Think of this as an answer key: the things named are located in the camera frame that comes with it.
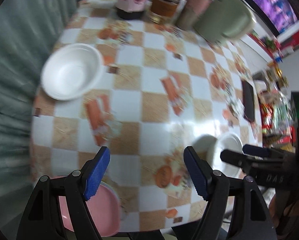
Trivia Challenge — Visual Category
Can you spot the pale green pot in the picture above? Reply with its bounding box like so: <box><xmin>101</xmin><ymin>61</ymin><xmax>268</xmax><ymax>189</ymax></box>
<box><xmin>193</xmin><ymin>0</ymin><xmax>257</xmax><ymax>45</ymax></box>

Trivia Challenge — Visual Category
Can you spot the black smartphone red case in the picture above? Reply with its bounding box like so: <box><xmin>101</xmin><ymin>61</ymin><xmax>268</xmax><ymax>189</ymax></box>
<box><xmin>242</xmin><ymin>80</ymin><xmax>255</xmax><ymax>123</ymax></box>

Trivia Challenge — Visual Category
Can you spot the steel tumbler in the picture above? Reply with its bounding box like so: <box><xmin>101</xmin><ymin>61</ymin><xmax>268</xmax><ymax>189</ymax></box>
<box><xmin>175</xmin><ymin>4</ymin><xmax>199</xmax><ymax>30</ymax></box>

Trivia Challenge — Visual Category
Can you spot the amber glass jar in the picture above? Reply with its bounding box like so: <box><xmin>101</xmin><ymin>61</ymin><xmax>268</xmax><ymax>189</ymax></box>
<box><xmin>149</xmin><ymin>0</ymin><xmax>180</xmax><ymax>24</ymax></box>

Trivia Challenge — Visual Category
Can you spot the checkered patterned tablecloth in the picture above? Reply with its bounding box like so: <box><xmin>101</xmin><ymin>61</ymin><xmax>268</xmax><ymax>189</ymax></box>
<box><xmin>31</xmin><ymin>0</ymin><xmax>262</xmax><ymax>232</ymax></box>

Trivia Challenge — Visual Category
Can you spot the white foam bowl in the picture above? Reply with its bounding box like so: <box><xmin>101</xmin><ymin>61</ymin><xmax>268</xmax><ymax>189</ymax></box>
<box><xmin>41</xmin><ymin>43</ymin><xmax>105</xmax><ymax>101</ymax></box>
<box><xmin>192</xmin><ymin>132</ymin><xmax>243</xmax><ymax>178</ymax></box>

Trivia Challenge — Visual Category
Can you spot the green pleated curtain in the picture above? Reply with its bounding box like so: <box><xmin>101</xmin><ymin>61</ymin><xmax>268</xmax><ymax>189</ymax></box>
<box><xmin>0</xmin><ymin>0</ymin><xmax>79</xmax><ymax>219</ymax></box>

